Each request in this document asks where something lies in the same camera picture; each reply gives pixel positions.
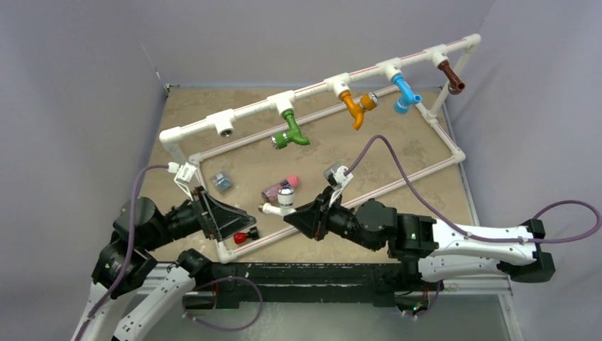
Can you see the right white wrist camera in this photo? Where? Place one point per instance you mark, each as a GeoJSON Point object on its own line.
{"type": "Point", "coordinates": [338, 176]}

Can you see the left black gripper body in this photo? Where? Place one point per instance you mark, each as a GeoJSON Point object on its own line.
{"type": "Point", "coordinates": [184, 219]}

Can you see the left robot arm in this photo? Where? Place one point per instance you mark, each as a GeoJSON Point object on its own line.
{"type": "Point", "coordinates": [125, 263]}

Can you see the black aluminium base frame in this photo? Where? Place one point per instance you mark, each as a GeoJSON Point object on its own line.
{"type": "Point", "coordinates": [381, 285]}

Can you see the white PVC pipe frame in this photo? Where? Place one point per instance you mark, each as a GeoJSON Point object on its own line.
{"type": "Point", "coordinates": [376, 79]}

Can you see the white faucet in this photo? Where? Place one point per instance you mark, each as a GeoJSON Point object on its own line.
{"type": "Point", "coordinates": [285, 203]}

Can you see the green faucet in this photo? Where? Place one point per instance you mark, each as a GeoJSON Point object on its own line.
{"type": "Point", "coordinates": [292, 135]}

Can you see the pink faucet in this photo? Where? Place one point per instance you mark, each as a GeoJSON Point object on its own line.
{"type": "Point", "coordinates": [271, 192]}

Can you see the orange faucet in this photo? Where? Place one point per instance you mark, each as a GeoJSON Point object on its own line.
{"type": "Point", "coordinates": [368, 102]}

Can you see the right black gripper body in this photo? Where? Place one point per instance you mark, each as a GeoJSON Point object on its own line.
{"type": "Point", "coordinates": [341, 222]}

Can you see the brown faucet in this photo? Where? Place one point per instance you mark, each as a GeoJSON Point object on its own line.
{"type": "Point", "coordinates": [455, 84]}

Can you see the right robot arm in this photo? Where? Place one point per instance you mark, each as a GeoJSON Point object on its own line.
{"type": "Point", "coordinates": [439, 250]}

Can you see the blue faucet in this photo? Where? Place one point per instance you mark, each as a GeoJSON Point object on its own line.
{"type": "Point", "coordinates": [407, 96]}

